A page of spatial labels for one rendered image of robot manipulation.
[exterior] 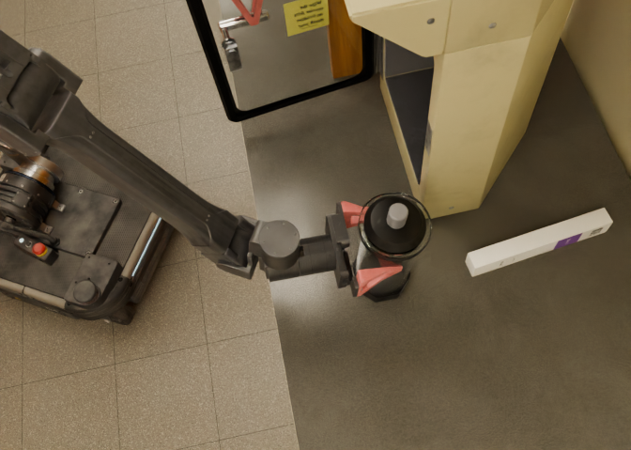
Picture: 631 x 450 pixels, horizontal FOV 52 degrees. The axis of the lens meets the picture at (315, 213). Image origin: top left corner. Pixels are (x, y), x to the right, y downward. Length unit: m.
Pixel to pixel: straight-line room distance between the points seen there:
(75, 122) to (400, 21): 0.40
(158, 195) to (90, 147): 0.11
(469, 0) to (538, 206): 0.59
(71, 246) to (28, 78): 1.38
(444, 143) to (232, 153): 1.54
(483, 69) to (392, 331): 0.49
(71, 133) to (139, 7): 2.23
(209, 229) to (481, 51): 0.44
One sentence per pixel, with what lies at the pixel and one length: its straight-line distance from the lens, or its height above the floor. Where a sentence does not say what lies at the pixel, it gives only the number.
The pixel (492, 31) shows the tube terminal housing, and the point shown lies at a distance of 0.84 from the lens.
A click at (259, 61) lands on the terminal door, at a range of 1.20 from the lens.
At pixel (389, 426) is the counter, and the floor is 0.94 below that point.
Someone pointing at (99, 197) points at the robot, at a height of 0.26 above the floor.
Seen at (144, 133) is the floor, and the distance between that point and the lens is 2.62.
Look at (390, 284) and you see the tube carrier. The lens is 1.08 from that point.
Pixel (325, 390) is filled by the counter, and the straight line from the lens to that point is 1.14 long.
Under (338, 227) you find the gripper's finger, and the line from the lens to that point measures 0.99.
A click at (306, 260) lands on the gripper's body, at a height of 1.15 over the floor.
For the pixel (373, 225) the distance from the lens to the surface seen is 0.95.
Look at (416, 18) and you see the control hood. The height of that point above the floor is 1.48.
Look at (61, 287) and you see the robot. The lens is 2.15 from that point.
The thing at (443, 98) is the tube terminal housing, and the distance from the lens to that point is 0.91.
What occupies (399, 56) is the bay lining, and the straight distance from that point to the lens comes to 1.28.
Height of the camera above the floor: 2.05
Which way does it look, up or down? 63 degrees down
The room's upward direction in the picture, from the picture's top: 11 degrees counter-clockwise
